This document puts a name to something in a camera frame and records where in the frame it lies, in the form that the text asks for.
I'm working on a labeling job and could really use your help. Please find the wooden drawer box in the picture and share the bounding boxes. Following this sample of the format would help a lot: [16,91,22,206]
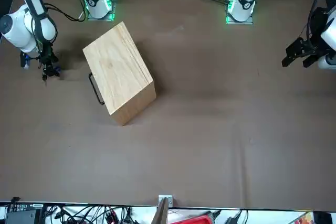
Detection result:
[82,21,157,127]

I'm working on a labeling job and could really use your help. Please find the red plastic case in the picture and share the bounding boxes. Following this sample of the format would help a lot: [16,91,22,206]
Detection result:
[172,215,218,224]

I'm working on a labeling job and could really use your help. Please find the flat black box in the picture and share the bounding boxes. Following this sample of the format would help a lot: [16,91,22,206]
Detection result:
[5,209,37,224]

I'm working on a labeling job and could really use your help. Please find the metal post with bracket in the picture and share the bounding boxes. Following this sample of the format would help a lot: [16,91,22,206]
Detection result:
[151,194,174,224]

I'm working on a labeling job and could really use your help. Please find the colourful printed packet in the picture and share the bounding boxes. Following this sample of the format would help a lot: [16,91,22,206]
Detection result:
[293,212,314,224]

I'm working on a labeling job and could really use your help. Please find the black power adapter with labels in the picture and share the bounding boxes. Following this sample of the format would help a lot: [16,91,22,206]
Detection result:
[6,202,44,210]

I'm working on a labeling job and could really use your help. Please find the black drawer handle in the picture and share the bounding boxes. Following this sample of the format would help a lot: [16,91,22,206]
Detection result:
[88,72,105,106]

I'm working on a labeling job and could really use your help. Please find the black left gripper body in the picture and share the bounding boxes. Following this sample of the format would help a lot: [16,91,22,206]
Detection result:
[304,6,330,57]

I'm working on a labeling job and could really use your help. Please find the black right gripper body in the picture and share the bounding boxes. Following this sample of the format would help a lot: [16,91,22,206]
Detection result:
[36,41,58,67]

